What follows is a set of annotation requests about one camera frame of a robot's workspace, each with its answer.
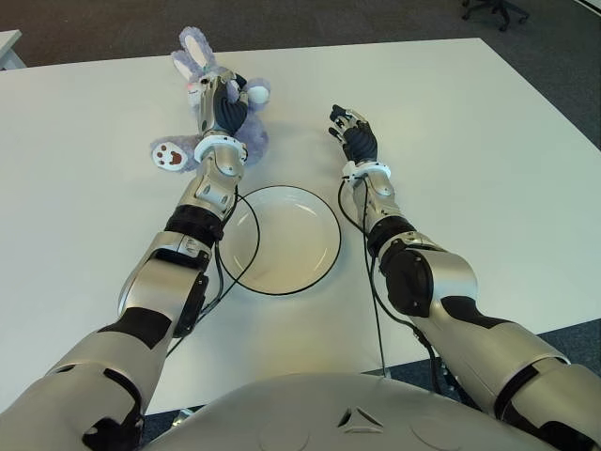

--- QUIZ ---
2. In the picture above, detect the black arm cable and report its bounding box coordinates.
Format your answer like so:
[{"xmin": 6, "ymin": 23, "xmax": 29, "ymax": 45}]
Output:
[
  {"xmin": 337, "ymin": 180, "xmax": 391, "ymax": 380},
  {"xmin": 163, "ymin": 190, "xmax": 261, "ymax": 358}
]

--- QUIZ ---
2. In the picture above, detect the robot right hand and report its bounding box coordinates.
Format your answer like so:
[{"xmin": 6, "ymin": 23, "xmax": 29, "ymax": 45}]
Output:
[{"xmin": 327, "ymin": 103, "xmax": 379, "ymax": 165}]

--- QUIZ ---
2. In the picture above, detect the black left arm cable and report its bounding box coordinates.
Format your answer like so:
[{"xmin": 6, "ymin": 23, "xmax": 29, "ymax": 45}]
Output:
[{"xmin": 163, "ymin": 190, "xmax": 261, "ymax": 358}]

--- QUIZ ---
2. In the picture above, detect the silver robot torso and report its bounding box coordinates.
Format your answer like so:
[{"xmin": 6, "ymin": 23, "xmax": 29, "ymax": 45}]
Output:
[{"xmin": 140, "ymin": 373, "xmax": 555, "ymax": 451}]

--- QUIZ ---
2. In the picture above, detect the white plate black rim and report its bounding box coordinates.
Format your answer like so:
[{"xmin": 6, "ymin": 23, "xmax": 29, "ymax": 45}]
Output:
[{"xmin": 218, "ymin": 185, "xmax": 343, "ymax": 296}]

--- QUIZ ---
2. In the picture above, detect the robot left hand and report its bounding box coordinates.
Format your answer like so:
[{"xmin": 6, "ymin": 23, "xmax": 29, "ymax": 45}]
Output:
[{"xmin": 196, "ymin": 70, "xmax": 250, "ymax": 137}]

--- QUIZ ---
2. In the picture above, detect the purple plush bunny doll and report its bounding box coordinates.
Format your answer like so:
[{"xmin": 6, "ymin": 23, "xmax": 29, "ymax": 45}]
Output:
[{"xmin": 149, "ymin": 26, "xmax": 272, "ymax": 174}]

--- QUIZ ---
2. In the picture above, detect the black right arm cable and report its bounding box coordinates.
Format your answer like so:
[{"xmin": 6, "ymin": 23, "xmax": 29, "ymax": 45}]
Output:
[{"xmin": 337, "ymin": 180, "xmax": 391, "ymax": 380}]

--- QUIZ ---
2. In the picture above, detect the black office chair base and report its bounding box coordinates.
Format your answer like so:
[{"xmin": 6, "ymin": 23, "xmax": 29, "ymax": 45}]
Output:
[{"xmin": 461, "ymin": 0, "xmax": 531, "ymax": 33}]

